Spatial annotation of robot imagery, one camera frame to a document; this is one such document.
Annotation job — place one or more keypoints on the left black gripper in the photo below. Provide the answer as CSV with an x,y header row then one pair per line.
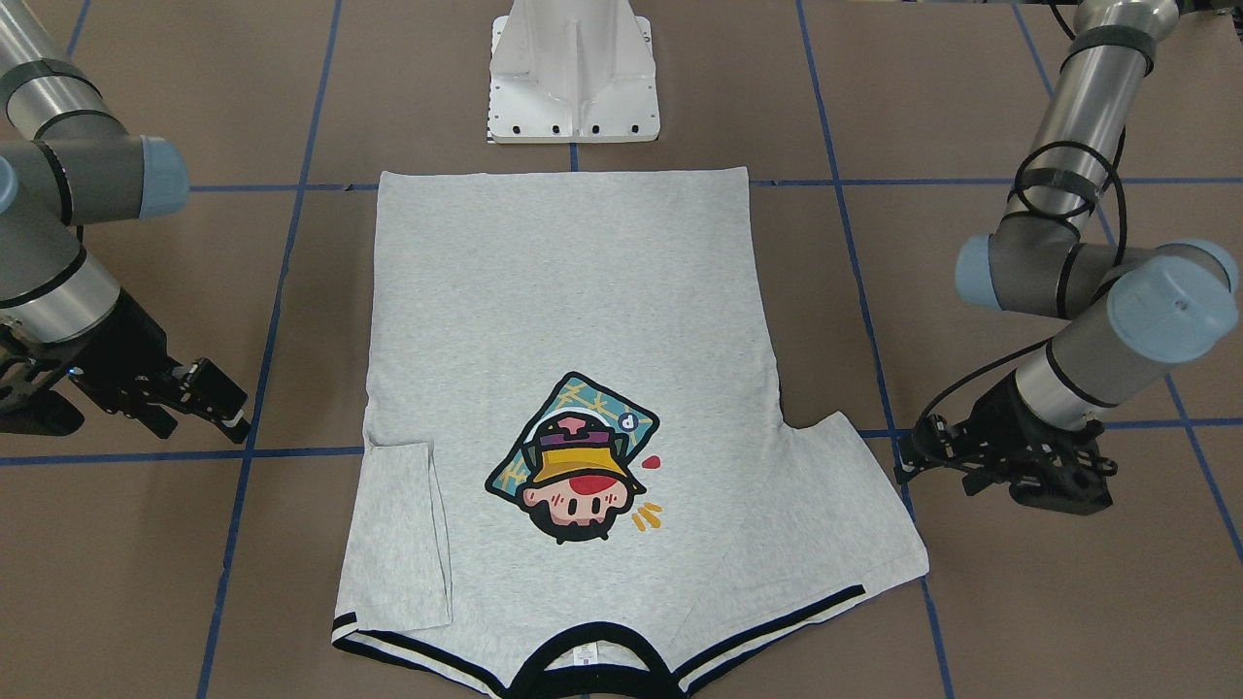
x,y
1010,408

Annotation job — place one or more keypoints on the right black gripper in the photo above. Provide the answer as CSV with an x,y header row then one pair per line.
x,y
124,357

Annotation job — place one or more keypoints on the grey cartoon print t-shirt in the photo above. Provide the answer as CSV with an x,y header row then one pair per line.
x,y
577,476

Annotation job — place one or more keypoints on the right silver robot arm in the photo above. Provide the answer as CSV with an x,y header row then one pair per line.
x,y
64,315

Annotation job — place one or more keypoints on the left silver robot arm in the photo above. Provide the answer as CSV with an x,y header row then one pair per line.
x,y
1061,250

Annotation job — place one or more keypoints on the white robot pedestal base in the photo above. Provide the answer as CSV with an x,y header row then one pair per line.
x,y
572,73

